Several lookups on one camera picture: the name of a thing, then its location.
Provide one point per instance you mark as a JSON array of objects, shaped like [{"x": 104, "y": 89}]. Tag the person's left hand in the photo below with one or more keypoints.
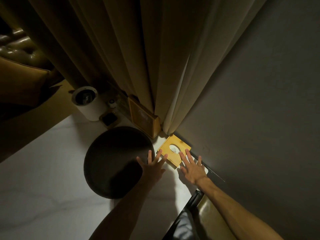
[{"x": 152, "y": 172}]

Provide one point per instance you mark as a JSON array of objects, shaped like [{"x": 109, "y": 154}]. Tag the person's right hand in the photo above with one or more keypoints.
[{"x": 194, "y": 172}]

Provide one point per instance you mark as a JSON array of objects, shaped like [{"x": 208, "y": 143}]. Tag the person's right thumb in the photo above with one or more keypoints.
[{"x": 183, "y": 170}]

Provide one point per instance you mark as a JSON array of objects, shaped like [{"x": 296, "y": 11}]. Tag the person's left middle finger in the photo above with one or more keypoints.
[{"x": 158, "y": 156}]

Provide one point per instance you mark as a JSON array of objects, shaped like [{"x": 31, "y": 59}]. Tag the person's left thumb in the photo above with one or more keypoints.
[{"x": 163, "y": 171}]

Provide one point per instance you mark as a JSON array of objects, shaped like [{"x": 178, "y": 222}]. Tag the person's left little finger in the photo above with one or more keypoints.
[{"x": 140, "y": 162}]

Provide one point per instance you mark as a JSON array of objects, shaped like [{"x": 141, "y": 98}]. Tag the person's right middle finger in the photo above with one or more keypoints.
[{"x": 190, "y": 157}]

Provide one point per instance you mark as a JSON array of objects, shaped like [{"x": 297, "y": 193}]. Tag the person's right forearm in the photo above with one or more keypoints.
[{"x": 232, "y": 212}]

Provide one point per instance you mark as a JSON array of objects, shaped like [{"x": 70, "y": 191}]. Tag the person's left forearm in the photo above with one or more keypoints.
[{"x": 125, "y": 212}]

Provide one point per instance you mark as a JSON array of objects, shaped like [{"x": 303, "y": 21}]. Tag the yellow wooden tissue box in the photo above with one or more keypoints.
[{"x": 167, "y": 147}]

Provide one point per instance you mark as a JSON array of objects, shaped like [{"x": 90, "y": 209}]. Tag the white tissue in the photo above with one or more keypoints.
[{"x": 174, "y": 148}]

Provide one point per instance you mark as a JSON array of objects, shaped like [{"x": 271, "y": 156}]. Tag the dark round tray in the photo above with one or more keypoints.
[{"x": 112, "y": 159}]

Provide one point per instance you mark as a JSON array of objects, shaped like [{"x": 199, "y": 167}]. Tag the black leather chair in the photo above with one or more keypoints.
[{"x": 183, "y": 222}]

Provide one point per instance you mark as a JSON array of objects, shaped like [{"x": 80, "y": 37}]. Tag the square black wooden-edged dish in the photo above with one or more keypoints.
[{"x": 109, "y": 119}]

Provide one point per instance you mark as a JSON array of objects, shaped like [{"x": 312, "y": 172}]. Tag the tan seat cushion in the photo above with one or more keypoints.
[{"x": 215, "y": 222}]

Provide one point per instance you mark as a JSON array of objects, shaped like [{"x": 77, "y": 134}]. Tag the small white round object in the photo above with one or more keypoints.
[{"x": 112, "y": 103}]

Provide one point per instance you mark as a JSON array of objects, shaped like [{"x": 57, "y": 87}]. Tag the white cylindrical appliance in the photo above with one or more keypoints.
[{"x": 91, "y": 108}]

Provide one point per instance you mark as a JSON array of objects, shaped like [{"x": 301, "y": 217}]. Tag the beige curtain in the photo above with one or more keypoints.
[{"x": 125, "y": 47}]

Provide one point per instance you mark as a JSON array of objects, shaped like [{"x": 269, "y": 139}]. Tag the brown cushion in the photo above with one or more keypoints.
[{"x": 22, "y": 82}]

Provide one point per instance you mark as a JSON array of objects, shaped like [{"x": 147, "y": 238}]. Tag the brown tufted leather sofa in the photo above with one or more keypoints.
[{"x": 20, "y": 49}]

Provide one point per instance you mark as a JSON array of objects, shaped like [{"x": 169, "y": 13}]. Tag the wooden picture frame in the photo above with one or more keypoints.
[{"x": 143, "y": 118}]

